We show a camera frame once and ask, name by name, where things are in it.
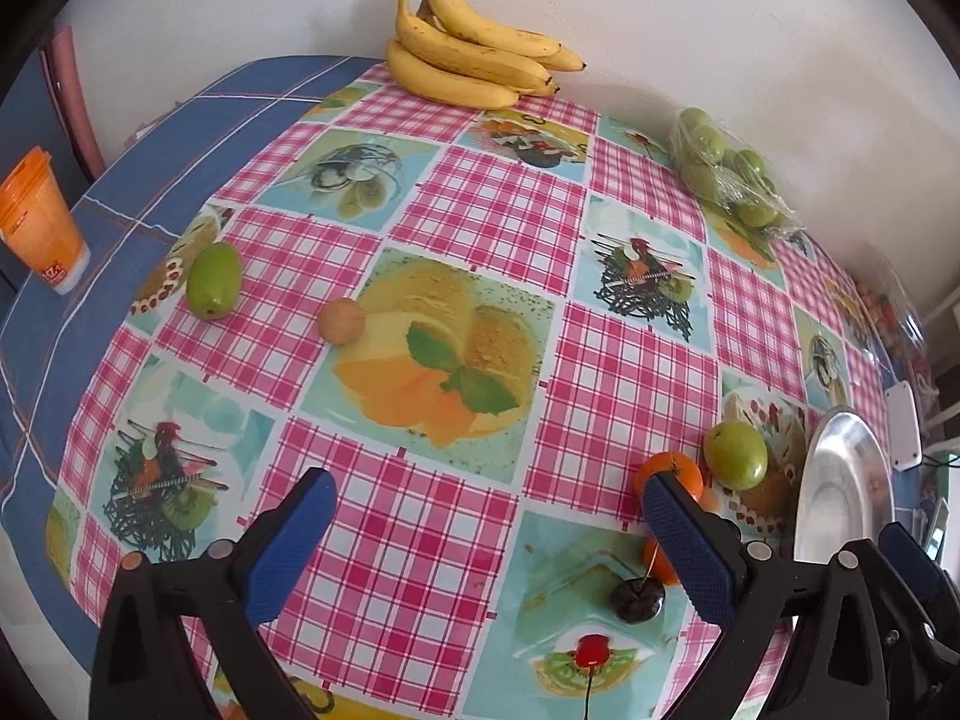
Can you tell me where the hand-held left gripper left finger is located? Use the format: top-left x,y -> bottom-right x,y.
90,467 -> 338,720

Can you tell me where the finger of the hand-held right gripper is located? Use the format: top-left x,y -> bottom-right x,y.
877,521 -> 960,720

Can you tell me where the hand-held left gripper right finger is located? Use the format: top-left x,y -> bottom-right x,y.
642,469 -> 925,720

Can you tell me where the orange tangerine with stem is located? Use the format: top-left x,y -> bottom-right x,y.
643,536 -> 680,587

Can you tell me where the dark cherry with long stem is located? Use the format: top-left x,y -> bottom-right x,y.
609,536 -> 666,625

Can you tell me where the round metal bowl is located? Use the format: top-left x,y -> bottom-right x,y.
793,405 -> 896,565

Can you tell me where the brown longan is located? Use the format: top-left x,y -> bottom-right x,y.
316,298 -> 368,346
739,481 -> 796,520

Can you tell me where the white plastic box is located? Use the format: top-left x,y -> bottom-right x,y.
883,380 -> 926,473

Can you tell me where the clear plastic longan box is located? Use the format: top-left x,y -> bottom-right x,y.
846,270 -> 932,385

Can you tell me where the pile of brown longans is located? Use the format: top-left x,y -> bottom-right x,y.
855,281 -> 912,361

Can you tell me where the checkered fruit-print tablecloth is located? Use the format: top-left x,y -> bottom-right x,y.
0,54 -> 960,691

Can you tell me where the pink checked fruit-print tablecloth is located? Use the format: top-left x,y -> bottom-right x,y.
45,64 -> 914,720

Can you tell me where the clear plastic jujube tray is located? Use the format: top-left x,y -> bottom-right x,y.
667,106 -> 808,242

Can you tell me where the pile of green jujubes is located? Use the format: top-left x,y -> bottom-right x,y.
673,108 -> 785,230

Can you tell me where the stack of orange cups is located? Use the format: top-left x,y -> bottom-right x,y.
0,146 -> 92,294

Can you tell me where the yellow banana bunch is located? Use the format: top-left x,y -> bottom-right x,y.
385,0 -> 587,110

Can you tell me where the pink chair frame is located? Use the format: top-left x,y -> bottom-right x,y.
41,24 -> 107,178

